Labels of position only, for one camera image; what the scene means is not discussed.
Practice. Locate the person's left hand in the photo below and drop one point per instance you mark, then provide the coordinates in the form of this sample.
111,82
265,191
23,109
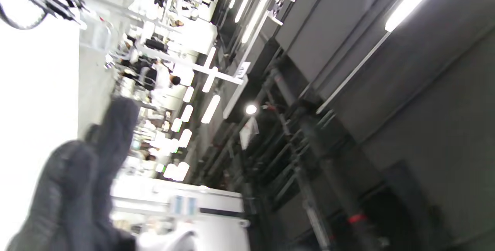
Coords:
73,197

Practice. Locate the white equipment cabinet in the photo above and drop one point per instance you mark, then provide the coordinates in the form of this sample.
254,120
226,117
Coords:
216,200

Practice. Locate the round ceiling lamp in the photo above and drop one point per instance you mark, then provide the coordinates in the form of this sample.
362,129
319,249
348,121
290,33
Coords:
251,109

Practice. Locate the row of ceiling light panels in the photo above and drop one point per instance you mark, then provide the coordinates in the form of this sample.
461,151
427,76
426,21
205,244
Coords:
210,108

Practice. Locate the long ceiling light strip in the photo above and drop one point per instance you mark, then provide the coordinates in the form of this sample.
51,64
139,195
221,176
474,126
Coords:
410,1

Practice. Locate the black pipe with red band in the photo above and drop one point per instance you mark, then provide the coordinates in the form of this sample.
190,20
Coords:
357,219

